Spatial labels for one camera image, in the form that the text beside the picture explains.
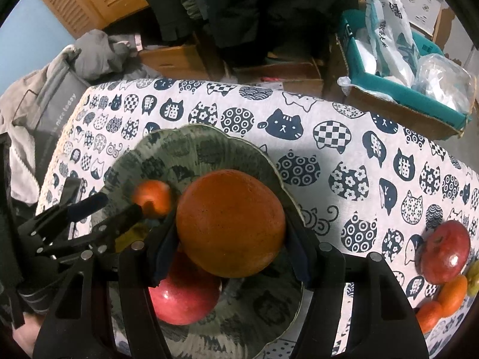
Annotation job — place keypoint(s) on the cat print tablecloth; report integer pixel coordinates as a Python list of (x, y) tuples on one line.
[(336, 138)]

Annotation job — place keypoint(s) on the clear plastic bag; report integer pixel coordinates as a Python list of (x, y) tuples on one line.
[(445, 78)]

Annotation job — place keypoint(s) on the dark grey jacket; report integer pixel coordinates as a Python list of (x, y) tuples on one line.
[(176, 3)]

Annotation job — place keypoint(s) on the dark grey tote bag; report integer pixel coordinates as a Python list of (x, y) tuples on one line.
[(56, 108)]

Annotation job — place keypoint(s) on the white patterned basket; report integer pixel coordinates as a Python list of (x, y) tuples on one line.
[(415, 0)]

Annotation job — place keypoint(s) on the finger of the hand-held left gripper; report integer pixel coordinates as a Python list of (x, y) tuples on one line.
[(88, 205), (123, 217)]

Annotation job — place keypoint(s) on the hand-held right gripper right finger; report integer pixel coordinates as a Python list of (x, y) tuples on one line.
[(299, 246)]

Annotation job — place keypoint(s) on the green mango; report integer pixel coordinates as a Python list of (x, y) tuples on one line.
[(473, 280)]

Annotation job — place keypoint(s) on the black hooded coat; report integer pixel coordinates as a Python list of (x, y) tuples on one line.
[(262, 15)]

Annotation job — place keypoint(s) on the grey clothes pile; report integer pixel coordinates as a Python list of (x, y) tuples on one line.
[(18, 119)]

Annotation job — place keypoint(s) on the orange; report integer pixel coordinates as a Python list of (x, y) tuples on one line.
[(452, 293), (230, 224)]

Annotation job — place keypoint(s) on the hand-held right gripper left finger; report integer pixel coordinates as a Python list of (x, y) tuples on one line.
[(164, 246)]

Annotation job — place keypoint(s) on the wooden drawer box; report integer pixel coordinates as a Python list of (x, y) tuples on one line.
[(176, 60)]

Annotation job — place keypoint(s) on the red apple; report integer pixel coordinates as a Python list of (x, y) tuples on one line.
[(183, 299), (445, 252)]

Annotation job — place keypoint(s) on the small tangerine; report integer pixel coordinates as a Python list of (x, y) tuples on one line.
[(151, 198), (430, 316)]

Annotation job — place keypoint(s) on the teal and brown cardboard box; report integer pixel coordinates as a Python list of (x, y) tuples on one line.
[(404, 114)]

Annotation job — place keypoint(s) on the yellow mango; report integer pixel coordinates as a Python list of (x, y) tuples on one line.
[(131, 236)]

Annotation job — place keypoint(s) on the green patterned plate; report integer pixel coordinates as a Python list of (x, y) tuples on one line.
[(209, 149)]

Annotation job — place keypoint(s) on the wooden louvered door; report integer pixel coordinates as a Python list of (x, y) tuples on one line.
[(75, 0)]

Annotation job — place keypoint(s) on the white blue rice bag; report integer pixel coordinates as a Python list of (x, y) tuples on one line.
[(389, 26)]

